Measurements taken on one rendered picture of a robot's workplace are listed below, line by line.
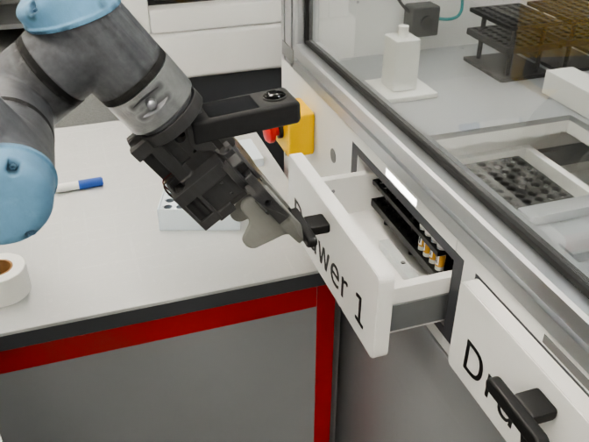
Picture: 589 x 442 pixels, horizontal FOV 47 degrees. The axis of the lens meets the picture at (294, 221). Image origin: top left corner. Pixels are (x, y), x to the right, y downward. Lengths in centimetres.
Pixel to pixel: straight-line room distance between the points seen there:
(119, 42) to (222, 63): 93
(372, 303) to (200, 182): 21
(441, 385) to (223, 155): 37
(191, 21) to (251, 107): 82
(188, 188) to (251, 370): 45
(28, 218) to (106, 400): 56
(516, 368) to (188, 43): 108
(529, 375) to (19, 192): 43
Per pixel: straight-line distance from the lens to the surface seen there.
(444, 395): 82
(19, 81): 62
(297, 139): 106
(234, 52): 153
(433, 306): 75
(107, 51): 61
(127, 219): 110
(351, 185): 92
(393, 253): 84
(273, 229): 73
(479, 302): 66
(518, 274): 62
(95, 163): 128
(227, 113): 68
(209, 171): 67
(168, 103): 63
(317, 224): 77
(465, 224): 69
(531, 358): 61
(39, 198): 50
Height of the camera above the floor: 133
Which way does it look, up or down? 32 degrees down
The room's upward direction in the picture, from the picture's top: straight up
